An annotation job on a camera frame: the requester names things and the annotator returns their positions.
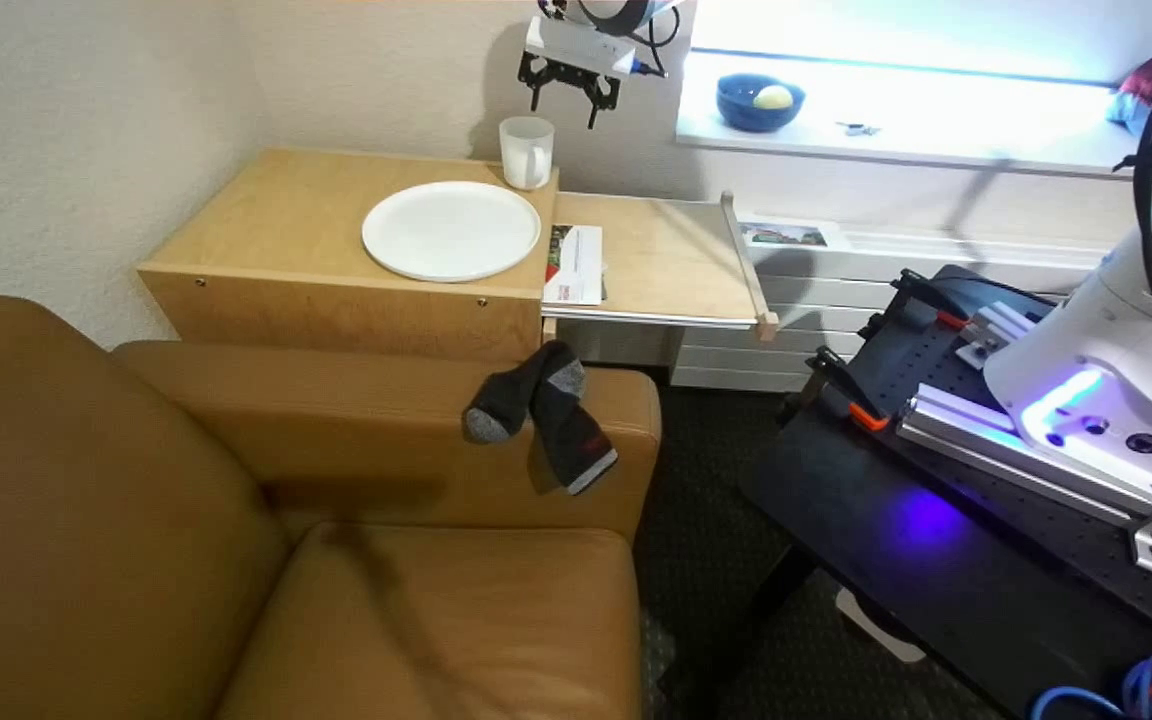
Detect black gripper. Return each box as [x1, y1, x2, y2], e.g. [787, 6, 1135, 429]
[517, 50, 620, 126]

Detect white cup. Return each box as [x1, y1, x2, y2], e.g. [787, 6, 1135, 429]
[496, 117, 555, 190]

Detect wooden top drawer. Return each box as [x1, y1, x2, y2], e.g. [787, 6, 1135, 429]
[542, 190, 783, 339]

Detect yellow lemon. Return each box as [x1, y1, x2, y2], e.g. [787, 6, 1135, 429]
[754, 82, 798, 110]

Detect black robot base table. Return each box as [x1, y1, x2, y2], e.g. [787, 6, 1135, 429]
[707, 263, 1152, 717]

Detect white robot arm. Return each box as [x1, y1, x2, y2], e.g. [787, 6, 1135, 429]
[911, 99, 1152, 501]

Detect paper leaflet in drawer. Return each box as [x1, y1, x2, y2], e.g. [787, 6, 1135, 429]
[544, 223, 606, 306]

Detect wooden drawer cabinet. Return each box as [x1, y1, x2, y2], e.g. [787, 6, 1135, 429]
[139, 147, 548, 360]

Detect dark blue bowl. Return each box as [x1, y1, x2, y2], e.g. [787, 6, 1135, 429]
[717, 73, 803, 130]

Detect white round plate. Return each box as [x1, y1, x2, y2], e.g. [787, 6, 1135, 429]
[359, 179, 542, 284]

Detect small keys on sill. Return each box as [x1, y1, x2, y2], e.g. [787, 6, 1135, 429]
[842, 118, 876, 135]

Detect white radiator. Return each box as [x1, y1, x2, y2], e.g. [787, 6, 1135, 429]
[674, 218, 1101, 390]

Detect brown leather armchair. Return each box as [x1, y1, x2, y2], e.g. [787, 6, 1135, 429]
[0, 297, 660, 720]

